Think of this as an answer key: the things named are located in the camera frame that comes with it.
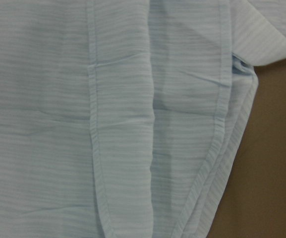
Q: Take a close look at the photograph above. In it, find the light blue button-up shirt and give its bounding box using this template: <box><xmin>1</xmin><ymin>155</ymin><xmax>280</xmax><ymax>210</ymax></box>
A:
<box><xmin>0</xmin><ymin>0</ymin><xmax>286</xmax><ymax>238</ymax></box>

